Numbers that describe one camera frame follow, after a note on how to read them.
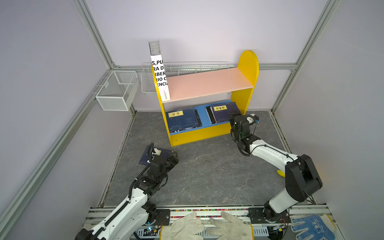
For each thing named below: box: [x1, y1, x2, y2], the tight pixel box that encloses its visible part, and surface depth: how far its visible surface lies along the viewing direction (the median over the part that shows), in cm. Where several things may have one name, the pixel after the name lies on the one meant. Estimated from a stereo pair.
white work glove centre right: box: [206, 211, 253, 240], surface depth 72 cm
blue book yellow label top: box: [210, 102, 241, 124], surface depth 99 cm
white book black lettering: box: [148, 39, 171, 102], surface depth 61 cm
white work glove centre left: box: [160, 211, 205, 240], surface depth 72 cm
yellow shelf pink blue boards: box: [151, 50, 260, 147], surface depth 79 cm
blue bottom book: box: [165, 107, 203, 134], surface depth 94 cm
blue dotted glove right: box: [290, 213, 337, 240], surface depth 72 cm
